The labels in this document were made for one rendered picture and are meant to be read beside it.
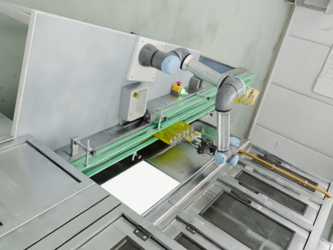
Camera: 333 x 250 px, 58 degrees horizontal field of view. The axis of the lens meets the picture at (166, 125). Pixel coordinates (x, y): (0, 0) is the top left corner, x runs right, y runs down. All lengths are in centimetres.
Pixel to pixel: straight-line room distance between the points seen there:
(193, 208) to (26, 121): 104
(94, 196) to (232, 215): 95
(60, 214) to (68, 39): 82
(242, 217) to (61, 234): 115
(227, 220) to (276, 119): 650
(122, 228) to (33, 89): 78
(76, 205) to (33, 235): 18
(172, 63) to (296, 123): 650
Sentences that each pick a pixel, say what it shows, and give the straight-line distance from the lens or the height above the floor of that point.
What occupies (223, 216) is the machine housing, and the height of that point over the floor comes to 163.
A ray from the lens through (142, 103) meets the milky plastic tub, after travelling 208.
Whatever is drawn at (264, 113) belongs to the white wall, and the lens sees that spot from 829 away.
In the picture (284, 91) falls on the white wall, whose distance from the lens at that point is 800.
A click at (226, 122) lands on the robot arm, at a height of 142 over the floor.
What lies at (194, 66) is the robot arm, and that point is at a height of 109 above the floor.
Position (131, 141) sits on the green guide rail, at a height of 94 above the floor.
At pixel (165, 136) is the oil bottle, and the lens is 209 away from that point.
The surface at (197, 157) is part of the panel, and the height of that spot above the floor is 123.
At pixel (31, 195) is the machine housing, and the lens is 129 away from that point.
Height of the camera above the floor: 195
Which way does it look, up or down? 27 degrees down
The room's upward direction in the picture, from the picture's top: 118 degrees clockwise
